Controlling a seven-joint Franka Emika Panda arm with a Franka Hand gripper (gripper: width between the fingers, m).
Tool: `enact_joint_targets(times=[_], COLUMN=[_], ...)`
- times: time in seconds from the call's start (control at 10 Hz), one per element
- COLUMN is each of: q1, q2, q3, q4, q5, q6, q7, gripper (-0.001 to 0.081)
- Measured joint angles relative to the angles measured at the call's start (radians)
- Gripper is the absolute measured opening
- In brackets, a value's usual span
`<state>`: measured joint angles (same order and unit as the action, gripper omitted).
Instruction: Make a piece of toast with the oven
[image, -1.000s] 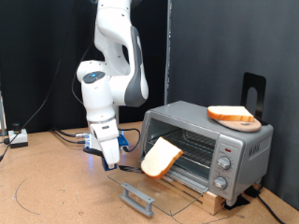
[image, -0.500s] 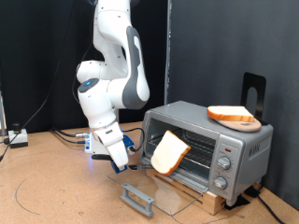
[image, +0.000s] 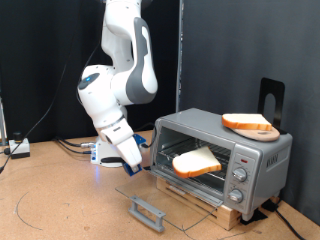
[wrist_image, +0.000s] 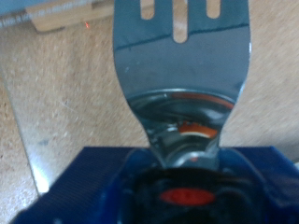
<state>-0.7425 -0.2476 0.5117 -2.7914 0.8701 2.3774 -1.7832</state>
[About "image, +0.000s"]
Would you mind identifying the round wooden board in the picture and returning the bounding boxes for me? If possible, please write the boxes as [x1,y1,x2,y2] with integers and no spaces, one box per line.
[231,125,281,143]

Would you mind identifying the long black hanging cable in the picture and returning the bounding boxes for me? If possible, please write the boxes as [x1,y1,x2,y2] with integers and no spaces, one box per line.
[0,0,84,174]

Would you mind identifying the black metal bookend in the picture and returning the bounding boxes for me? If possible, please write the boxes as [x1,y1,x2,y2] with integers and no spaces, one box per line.
[258,77,288,135]

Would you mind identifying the white bread slice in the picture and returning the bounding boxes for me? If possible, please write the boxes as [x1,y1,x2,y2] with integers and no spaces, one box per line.
[171,145,223,179]
[221,113,273,132]

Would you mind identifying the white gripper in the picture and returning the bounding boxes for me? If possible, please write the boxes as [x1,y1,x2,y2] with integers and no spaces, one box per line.
[99,117,144,174]

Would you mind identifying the slotted wooden block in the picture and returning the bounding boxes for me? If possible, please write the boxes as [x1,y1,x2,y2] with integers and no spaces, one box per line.
[155,176,243,232]

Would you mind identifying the metal frame post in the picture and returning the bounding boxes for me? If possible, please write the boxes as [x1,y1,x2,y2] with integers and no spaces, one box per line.
[0,96,8,147]

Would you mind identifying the glass oven door with handle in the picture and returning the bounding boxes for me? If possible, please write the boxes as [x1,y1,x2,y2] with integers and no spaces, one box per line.
[115,166,225,233]

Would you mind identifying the black oven power cord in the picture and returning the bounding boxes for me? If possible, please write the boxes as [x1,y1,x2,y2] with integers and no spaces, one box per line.
[263,199,306,240]

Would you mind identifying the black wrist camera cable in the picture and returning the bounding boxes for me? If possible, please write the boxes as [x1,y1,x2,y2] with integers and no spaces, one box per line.
[131,121,158,149]

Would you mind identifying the silver toaster oven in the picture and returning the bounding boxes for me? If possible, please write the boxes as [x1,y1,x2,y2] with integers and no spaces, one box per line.
[148,107,294,222]

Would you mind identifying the robot base cables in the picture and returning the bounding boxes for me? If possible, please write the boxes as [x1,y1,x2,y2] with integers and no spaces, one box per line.
[53,135,98,156]

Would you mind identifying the wire oven rack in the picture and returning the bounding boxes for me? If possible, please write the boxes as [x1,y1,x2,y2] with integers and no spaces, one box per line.
[158,137,233,183]

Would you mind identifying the vertical metal pole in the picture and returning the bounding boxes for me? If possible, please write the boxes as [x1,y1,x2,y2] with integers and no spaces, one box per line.
[175,0,185,113]

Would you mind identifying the silver oven knob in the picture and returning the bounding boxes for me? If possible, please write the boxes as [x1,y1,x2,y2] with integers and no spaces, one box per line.
[232,166,249,183]
[227,188,245,204]

